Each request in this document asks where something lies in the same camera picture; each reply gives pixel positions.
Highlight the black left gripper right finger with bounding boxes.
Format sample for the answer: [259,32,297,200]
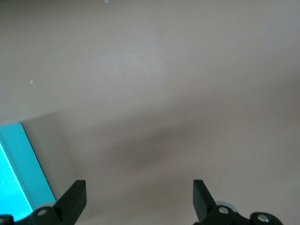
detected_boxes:
[192,179,285,225]

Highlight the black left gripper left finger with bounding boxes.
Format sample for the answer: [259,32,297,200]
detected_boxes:
[0,179,88,225]

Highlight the teal plastic storage bin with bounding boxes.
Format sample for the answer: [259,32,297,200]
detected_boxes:
[0,122,57,218]

